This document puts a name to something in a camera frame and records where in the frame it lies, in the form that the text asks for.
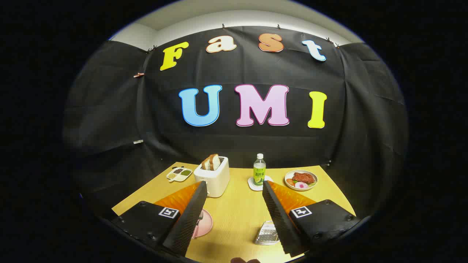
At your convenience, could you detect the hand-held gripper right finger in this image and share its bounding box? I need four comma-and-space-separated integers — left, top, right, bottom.
262, 180, 361, 258

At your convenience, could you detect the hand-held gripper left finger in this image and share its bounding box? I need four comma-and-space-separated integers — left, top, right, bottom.
112, 181, 208, 257

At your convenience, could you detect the pink round plate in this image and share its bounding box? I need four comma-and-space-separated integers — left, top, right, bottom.
192, 209, 214, 239

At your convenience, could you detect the square metal strainer tray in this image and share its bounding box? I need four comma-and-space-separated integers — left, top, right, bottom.
255, 221, 280, 245

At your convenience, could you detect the white square coaster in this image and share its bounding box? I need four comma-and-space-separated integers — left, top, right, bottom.
248, 175, 273, 191

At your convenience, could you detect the white divided condiment tray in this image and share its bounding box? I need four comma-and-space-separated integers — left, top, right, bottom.
166, 167, 193, 182

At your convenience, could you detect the white plate with food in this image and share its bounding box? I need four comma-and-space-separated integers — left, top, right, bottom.
284, 170, 318, 191

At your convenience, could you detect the white toaster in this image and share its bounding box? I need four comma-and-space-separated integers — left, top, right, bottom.
193, 156, 230, 198

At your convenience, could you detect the green label drink bottle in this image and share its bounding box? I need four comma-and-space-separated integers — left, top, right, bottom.
253, 153, 266, 186

